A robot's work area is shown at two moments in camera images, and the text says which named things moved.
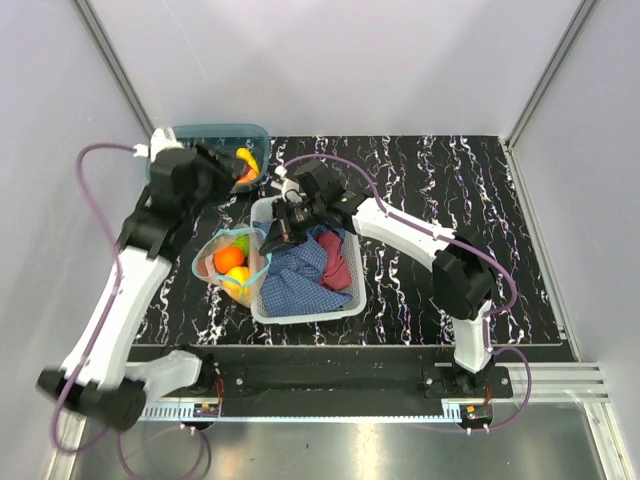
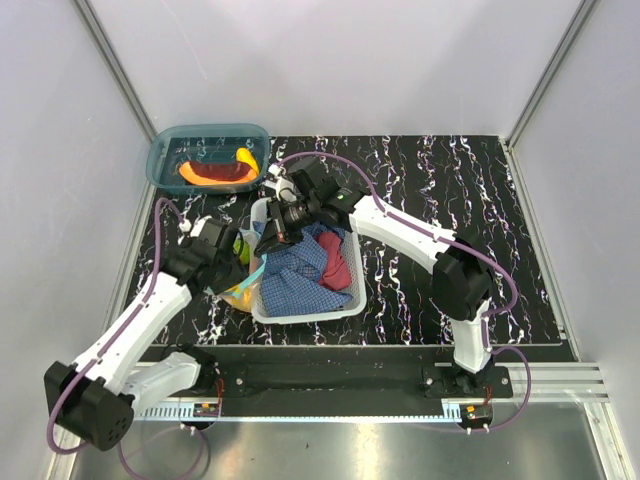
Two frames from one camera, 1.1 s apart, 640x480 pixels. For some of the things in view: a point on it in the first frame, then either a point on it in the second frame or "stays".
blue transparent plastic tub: x=228 y=139 stays
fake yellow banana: x=244 y=153 stays
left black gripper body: x=215 y=184 to x=232 y=271
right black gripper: x=281 y=229 stays
